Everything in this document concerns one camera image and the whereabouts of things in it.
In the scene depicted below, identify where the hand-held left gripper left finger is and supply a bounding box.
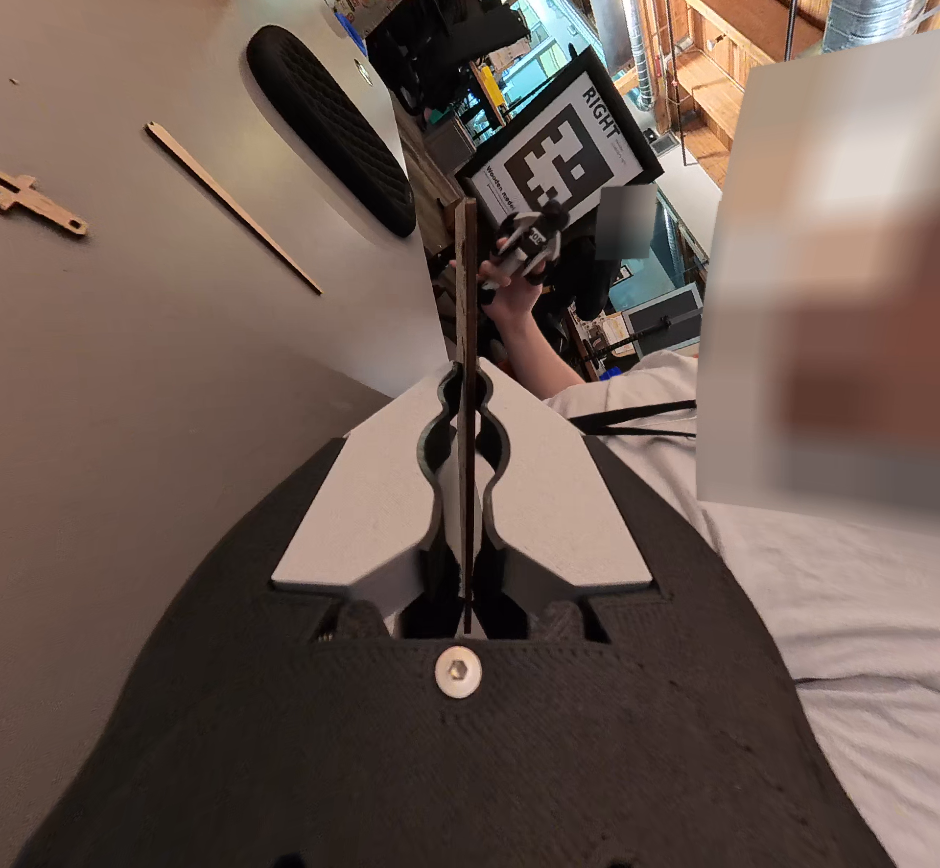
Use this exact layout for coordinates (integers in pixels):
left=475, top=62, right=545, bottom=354
left=270, top=361, right=465, bottom=623

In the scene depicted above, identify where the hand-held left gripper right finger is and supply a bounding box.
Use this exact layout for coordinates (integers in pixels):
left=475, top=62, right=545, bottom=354
left=474, top=357, right=654, bottom=623

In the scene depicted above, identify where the wooden model panel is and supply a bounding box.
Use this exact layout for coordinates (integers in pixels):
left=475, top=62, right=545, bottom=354
left=454, top=197, right=480, bottom=635

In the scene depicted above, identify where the person's right forearm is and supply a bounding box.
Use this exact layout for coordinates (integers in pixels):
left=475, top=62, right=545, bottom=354
left=490, top=311, right=589, bottom=401

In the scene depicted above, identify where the cross-shaped wooden model piece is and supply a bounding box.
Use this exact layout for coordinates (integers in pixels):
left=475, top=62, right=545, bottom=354
left=0, top=173, right=90, bottom=238

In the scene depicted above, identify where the person's right hand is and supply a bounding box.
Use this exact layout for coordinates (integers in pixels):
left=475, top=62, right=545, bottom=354
left=481, top=236, right=561, bottom=330

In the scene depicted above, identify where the black framed tag sign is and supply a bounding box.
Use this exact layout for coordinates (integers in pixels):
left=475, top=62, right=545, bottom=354
left=454, top=45, right=666, bottom=241

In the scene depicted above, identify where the grey framed screen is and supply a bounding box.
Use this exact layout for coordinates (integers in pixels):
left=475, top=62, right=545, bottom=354
left=622, top=283, right=705, bottom=359

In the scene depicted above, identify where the black padded wrist rest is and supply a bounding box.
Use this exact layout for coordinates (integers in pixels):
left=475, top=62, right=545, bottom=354
left=246, top=24, right=418, bottom=238

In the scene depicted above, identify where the long tapered wooden stick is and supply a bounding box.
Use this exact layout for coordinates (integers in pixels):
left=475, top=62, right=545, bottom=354
left=144, top=121, right=323, bottom=295

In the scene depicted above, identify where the black lanyard strap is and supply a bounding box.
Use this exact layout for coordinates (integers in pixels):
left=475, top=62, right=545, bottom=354
left=571, top=401, right=698, bottom=440

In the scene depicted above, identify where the grey metal air duct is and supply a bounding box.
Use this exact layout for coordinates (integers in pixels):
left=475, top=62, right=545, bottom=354
left=573, top=0, right=663, bottom=114

